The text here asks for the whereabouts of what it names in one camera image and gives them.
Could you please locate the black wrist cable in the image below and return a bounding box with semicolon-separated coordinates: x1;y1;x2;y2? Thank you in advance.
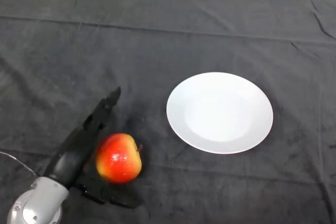
0;151;41;178

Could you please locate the white round plate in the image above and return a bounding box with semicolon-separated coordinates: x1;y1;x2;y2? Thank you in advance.
166;71;274;155

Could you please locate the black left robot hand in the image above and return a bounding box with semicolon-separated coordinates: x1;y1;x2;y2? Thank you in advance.
43;86;138;208

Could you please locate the red yellow apple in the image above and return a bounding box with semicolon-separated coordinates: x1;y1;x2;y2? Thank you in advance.
96;133;143;185

